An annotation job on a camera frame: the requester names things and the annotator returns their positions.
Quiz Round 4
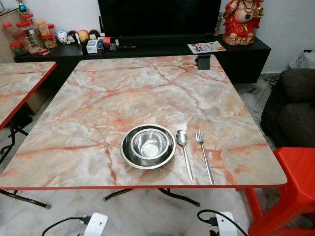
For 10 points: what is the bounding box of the printed brochure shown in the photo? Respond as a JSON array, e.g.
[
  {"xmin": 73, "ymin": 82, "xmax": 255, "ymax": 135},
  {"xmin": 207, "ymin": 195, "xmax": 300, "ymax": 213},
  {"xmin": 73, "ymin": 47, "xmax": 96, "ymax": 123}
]
[{"xmin": 188, "ymin": 41, "xmax": 227, "ymax": 54}]

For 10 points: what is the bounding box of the yellow round figurine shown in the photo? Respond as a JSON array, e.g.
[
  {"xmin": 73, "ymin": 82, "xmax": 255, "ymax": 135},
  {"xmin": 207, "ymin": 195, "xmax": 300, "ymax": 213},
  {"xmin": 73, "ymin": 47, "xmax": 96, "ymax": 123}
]
[{"xmin": 78, "ymin": 29, "xmax": 90, "ymax": 43}]

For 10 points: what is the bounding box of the steel spoon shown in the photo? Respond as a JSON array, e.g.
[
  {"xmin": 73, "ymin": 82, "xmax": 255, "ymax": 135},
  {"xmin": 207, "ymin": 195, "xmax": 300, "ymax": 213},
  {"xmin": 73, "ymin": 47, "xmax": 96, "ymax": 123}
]
[{"xmin": 176, "ymin": 130, "xmax": 194, "ymax": 183}]

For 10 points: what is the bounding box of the steel fork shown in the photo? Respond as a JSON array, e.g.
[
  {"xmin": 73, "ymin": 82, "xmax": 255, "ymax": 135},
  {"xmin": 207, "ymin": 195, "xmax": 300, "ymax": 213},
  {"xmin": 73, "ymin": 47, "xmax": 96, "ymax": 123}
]
[{"xmin": 195, "ymin": 129, "xmax": 215, "ymax": 186}]

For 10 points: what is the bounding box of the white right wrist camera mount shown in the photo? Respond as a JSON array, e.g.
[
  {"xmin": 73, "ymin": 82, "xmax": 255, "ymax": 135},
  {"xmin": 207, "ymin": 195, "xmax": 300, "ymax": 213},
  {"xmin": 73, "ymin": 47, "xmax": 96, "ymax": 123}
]
[{"xmin": 216, "ymin": 211, "xmax": 238, "ymax": 236}]

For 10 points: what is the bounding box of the black flat television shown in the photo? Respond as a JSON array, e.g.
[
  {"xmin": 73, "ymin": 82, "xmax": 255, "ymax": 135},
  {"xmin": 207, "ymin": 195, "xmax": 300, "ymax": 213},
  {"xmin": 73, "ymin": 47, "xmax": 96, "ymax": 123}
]
[{"xmin": 97, "ymin": 0, "xmax": 222, "ymax": 38}]

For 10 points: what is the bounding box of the white round figurine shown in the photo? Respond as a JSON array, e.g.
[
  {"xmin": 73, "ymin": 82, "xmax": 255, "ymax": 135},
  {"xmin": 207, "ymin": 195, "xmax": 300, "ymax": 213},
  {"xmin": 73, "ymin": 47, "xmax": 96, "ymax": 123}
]
[{"xmin": 57, "ymin": 30, "xmax": 68, "ymax": 44}]

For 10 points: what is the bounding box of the large clear jar red lid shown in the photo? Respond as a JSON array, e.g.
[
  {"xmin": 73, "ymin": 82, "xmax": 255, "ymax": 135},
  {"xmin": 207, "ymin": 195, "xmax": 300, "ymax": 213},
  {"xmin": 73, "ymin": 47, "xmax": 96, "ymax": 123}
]
[{"xmin": 16, "ymin": 21, "xmax": 43, "ymax": 54}]

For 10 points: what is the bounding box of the white patterned bag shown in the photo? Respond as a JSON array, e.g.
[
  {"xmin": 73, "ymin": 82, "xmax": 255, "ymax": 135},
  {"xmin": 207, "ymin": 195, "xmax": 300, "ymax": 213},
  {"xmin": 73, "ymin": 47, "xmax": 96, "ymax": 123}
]
[{"xmin": 289, "ymin": 49, "xmax": 315, "ymax": 70}]

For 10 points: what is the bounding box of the orange filled jar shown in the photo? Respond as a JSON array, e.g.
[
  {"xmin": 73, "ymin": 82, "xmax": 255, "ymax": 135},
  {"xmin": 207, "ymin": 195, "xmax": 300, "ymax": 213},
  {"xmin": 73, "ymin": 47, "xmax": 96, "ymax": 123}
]
[{"xmin": 35, "ymin": 20, "xmax": 49, "ymax": 38}]

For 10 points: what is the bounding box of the dark grey sofa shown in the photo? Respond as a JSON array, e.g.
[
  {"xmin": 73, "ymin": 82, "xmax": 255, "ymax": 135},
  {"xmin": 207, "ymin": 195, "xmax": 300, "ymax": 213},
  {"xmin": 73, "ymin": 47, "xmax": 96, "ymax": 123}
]
[{"xmin": 260, "ymin": 68, "xmax": 315, "ymax": 148}]

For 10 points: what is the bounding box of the dark small bottle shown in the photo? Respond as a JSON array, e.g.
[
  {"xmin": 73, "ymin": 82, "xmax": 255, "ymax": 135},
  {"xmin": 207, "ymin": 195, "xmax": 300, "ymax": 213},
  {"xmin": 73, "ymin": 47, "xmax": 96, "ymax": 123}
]
[{"xmin": 97, "ymin": 39, "xmax": 105, "ymax": 59}]

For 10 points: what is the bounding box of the black table clamp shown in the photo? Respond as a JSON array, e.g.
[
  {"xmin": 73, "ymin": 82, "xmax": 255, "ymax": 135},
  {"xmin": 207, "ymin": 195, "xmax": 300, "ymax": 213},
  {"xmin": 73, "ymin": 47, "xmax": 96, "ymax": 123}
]
[{"xmin": 196, "ymin": 54, "xmax": 212, "ymax": 70}]

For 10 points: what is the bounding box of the small white box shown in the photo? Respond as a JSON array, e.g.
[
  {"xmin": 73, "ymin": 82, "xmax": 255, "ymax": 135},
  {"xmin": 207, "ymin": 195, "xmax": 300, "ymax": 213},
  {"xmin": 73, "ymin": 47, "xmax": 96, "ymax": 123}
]
[{"xmin": 86, "ymin": 40, "xmax": 99, "ymax": 54}]

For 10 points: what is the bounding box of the steel bowl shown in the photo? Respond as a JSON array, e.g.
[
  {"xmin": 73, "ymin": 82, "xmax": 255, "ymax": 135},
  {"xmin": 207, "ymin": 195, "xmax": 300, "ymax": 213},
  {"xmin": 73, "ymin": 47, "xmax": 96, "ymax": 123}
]
[{"xmin": 130, "ymin": 129, "xmax": 170, "ymax": 160}]

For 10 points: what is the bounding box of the small jar red lid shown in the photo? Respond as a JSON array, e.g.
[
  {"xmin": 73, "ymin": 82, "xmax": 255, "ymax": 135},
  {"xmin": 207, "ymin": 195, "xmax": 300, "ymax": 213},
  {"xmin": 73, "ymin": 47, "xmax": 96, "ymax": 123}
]
[
  {"xmin": 47, "ymin": 24, "xmax": 57, "ymax": 49},
  {"xmin": 10, "ymin": 41, "xmax": 26, "ymax": 55}
]

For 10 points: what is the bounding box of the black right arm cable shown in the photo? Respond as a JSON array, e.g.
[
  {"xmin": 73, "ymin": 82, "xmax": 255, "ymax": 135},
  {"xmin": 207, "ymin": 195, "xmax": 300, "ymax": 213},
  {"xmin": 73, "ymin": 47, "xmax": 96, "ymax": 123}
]
[{"xmin": 197, "ymin": 209, "xmax": 249, "ymax": 236}]

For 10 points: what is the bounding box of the red plastic stool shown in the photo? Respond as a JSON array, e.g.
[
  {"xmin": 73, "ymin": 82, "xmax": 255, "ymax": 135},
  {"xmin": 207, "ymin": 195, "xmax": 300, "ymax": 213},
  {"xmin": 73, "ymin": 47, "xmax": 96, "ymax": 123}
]
[{"xmin": 245, "ymin": 147, "xmax": 315, "ymax": 236}]

